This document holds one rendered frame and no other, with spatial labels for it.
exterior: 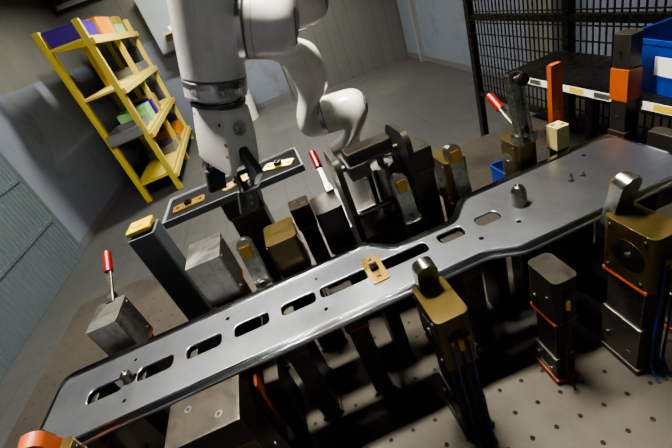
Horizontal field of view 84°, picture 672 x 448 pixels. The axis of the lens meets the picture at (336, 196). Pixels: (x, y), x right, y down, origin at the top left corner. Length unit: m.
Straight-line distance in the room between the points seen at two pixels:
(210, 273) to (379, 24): 6.08
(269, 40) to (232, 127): 0.12
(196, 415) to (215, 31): 0.56
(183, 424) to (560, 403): 0.69
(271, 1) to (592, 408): 0.88
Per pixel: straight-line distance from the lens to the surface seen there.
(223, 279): 0.88
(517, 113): 0.97
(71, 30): 4.74
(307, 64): 1.01
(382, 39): 6.71
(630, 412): 0.95
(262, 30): 0.49
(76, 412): 0.95
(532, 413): 0.92
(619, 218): 0.77
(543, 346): 0.91
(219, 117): 0.52
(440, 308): 0.62
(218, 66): 0.50
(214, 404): 0.69
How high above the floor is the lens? 1.52
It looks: 29 degrees down
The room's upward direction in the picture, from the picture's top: 21 degrees counter-clockwise
